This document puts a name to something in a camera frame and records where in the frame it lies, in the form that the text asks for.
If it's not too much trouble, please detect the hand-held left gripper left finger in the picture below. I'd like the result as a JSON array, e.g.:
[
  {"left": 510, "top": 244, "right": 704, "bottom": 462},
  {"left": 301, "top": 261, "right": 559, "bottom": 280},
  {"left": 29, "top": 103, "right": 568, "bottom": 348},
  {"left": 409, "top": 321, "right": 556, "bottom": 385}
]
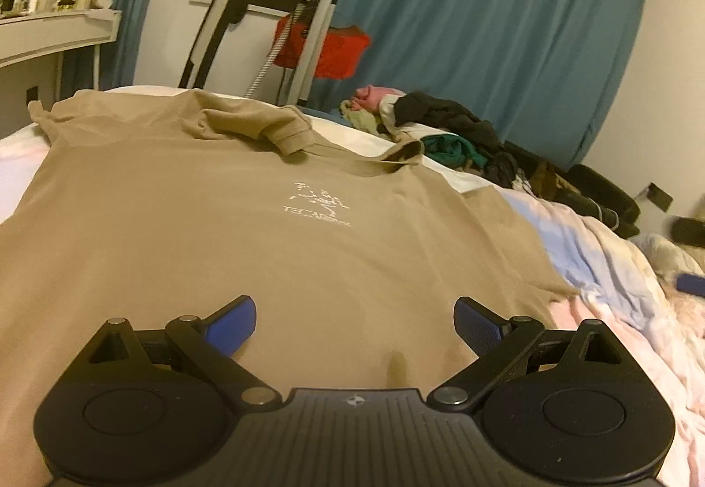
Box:
[{"left": 74, "top": 295, "right": 279, "bottom": 407}]

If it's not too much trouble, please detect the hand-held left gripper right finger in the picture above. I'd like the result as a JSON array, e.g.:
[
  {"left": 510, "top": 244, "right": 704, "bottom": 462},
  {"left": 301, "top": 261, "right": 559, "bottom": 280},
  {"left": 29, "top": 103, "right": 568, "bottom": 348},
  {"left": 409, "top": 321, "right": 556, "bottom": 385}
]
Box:
[{"left": 427, "top": 298, "right": 634, "bottom": 407}]

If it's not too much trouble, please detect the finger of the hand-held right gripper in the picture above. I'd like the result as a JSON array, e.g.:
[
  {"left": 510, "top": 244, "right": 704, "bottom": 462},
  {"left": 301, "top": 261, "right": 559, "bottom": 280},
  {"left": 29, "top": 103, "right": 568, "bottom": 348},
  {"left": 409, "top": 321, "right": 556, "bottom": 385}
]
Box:
[{"left": 675, "top": 273, "right": 705, "bottom": 296}]

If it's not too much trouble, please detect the tan printed t-shirt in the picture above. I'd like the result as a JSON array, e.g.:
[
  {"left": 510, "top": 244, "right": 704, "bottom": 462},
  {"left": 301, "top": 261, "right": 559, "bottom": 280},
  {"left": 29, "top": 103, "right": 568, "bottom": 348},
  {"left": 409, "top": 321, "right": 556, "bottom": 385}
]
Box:
[{"left": 0, "top": 87, "right": 579, "bottom": 487}]

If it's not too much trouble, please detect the pastel tie-dye blanket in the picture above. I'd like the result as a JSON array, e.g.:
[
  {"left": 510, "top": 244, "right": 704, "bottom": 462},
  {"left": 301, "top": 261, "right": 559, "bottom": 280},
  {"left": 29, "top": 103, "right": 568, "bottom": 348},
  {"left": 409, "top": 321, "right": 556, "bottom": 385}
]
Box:
[{"left": 0, "top": 85, "right": 705, "bottom": 482}]

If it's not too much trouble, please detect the black sofa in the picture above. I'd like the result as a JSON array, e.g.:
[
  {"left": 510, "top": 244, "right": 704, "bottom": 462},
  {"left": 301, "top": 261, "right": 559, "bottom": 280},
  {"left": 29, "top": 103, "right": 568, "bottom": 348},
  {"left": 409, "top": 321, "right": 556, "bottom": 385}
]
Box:
[{"left": 567, "top": 164, "right": 641, "bottom": 237}]

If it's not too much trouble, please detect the green garment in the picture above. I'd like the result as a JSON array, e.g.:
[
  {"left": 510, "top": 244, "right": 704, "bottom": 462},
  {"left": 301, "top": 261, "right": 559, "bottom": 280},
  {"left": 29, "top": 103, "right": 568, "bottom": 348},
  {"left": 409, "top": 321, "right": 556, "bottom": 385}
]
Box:
[{"left": 421, "top": 134, "right": 488, "bottom": 169}]

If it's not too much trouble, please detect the black garment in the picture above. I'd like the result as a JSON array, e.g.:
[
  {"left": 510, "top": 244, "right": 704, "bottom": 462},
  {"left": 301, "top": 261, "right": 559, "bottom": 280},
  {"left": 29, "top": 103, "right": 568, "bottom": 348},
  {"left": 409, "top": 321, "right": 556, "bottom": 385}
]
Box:
[{"left": 393, "top": 91, "right": 503, "bottom": 158}]

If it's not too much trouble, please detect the white garment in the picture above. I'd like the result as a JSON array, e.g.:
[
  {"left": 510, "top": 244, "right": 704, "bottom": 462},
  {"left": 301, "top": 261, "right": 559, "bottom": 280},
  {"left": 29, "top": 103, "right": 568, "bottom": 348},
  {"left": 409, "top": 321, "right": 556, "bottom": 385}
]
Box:
[{"left": 377, "top": 96, "right": 409, "bottom": 141}]

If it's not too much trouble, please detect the pale yellow fuzzy cloth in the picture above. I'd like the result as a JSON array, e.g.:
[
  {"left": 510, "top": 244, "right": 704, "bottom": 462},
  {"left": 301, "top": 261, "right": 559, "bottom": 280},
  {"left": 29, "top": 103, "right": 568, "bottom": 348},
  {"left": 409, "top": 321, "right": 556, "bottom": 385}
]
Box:
[{"left": 338, "top": 100, "right": 386, "bottom": 136}]

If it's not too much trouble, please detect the pink garment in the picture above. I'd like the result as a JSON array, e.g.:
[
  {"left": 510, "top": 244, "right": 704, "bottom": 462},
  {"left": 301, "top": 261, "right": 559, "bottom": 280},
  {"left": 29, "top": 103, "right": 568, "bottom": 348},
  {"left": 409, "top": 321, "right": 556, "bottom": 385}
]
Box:
[{"left": 355, "top": 85, "right": 407, "bottom": 114}]

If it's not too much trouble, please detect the wide blue curtain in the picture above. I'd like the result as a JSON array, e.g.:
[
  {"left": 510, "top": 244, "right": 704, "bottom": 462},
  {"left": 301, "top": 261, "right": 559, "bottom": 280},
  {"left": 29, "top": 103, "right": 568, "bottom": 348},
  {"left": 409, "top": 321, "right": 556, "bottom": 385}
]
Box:
[{"left": 308, "top": 0, "right": 651, "bottom": 174}]

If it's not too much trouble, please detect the red basket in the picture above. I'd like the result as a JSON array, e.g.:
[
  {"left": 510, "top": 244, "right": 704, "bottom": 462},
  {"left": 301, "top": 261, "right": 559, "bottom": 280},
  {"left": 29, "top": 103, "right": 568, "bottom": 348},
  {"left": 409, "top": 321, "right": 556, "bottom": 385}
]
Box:
[{"left": 275, "top": 13, "right": 372, "bottom": 80}]

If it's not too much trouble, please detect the garment steamer stand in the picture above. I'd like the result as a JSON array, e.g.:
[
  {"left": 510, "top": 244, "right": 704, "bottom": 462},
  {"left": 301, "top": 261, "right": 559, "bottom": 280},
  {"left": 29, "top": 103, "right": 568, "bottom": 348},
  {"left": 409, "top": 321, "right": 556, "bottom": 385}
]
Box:
[{"left": 248, "top": 0, "right": 350, "bottom": 105}]

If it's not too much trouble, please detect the white dressing table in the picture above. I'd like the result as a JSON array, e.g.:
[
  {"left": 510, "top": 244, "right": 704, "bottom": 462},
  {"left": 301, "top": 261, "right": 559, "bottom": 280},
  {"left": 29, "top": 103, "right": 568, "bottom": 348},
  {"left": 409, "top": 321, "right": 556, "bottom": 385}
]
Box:
[{"left": 0, "top": 7, "right": 122, "bottom": 99}]

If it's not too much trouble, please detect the black bedside wall socket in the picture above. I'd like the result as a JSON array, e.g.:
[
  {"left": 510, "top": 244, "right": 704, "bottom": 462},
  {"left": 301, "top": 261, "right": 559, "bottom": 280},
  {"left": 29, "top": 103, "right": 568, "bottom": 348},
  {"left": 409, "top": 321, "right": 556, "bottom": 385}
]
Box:
[{"left": 642, "top": 182, "right": 674, "bottom": 209}]

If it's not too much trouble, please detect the black white folding frame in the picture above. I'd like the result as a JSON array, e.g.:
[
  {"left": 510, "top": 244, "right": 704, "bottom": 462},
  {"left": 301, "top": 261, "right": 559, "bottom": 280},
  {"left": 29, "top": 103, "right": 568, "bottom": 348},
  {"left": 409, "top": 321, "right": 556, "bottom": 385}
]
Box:
[{"left": 179, "top": 0, "right": 249, "bottom": 91}]

